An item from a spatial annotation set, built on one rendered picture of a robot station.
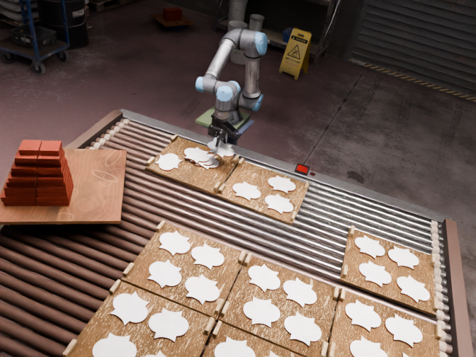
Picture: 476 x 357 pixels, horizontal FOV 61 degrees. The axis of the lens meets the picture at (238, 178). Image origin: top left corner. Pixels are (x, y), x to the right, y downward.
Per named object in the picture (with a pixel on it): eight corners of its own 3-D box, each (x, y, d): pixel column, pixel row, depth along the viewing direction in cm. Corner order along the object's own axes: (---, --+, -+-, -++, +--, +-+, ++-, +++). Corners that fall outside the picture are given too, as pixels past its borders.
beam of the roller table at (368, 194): (122, 116, 262) (122, 108, 259) (447, 223, 227) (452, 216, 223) (115, 122, 256) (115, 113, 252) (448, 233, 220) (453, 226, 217)
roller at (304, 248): (72, 165, 215) (71, 157, 212) (443, 299, 182) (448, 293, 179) (66, 170, 212) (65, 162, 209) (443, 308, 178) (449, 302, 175)
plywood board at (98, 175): (20, 150, 196) (20, 146, 195) (127, 152, 206) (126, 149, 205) (-12, 224, 158) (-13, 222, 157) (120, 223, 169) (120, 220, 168)
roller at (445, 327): (53, 180, 204) (52, 173, 201) (445, 327, 171) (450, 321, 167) (47, 186, 200) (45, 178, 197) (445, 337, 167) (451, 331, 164)
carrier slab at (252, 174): (241, 161, 232) (241, 159, 231) (309, 186, 224) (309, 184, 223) (216, 196, 206) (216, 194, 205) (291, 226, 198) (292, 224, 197)
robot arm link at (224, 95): (235, 87, 198) (230, 94, 192) (232, 106, 205) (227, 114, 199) (220, 83, 199) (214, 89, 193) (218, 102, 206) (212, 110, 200)
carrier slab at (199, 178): (176, 138, 241) (176, 136, 240) (239, 160, 233) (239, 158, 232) (144, 169, 214) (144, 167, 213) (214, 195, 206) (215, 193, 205)
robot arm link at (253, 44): (241, 100, 268) (244, 24, 226) (263, 105, 265) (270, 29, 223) (236, 111, 261) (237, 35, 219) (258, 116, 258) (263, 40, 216)
